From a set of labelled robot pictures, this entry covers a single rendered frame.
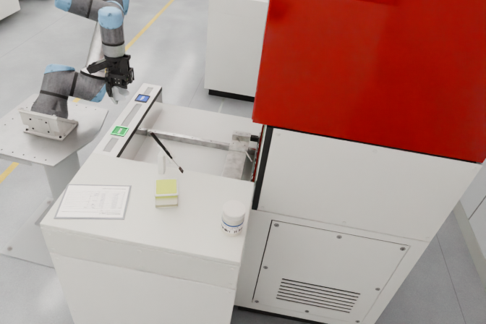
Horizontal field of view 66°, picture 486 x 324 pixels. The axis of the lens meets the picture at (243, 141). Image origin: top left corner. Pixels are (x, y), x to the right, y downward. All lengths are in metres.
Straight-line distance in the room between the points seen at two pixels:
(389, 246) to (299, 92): 0.78
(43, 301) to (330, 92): 1.79
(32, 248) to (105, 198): 1.23
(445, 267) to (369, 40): 1.95
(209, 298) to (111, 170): 0.56
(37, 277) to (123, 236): 1.23
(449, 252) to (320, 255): 1.37
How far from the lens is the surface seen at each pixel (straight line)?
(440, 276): 2.72
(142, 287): 1.40
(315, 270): 1.76
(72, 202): 1.34
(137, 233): 1.22
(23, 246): 2.53
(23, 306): 2.33
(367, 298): 1.94
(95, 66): 1.46
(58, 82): 1.83
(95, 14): 1.43
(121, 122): 1.65
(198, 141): 1.73
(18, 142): 1.88
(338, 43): 1.08
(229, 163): 1.57
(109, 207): 1.30
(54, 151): 1.78
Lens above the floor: 1.92
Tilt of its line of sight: 38 degrees down
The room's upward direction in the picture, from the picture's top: 8 degrees clockwise
